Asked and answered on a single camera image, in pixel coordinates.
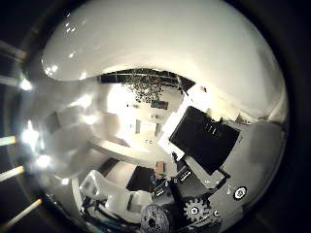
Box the yellow label white spray bottle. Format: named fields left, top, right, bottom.
left=18, top=0, right=290, bottom=181

